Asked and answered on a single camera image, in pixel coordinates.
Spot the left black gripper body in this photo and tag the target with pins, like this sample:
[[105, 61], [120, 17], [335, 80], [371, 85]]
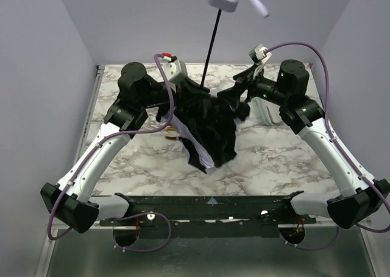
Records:
[[181, 86]]

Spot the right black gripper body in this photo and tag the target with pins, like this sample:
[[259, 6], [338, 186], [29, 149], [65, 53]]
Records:
[[244, 84]]

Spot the purple umbrella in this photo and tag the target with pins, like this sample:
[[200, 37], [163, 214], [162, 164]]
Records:
[[207, 130]]

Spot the mint green umbrella case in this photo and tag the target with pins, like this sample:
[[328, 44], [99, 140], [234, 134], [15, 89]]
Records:
[[269, 112]]

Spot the yellow handled pliers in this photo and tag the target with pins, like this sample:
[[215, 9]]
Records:
[[172, 137]]

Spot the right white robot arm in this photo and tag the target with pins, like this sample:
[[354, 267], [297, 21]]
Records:
[[359, 193]]

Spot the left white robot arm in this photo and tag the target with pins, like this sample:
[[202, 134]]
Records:
[[70, 200]]

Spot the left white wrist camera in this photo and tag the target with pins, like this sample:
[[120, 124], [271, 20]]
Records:
[[175, 69]]

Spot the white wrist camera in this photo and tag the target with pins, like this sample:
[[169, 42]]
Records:
[[260, 56], [175, 69]]

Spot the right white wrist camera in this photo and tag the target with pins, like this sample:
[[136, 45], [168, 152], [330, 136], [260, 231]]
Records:
[[260, 56]]

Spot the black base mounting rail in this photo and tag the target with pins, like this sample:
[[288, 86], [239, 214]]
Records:
[[156, 217]]

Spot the aluminium extrusion frame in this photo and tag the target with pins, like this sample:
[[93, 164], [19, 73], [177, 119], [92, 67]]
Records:
[[312, 220]]

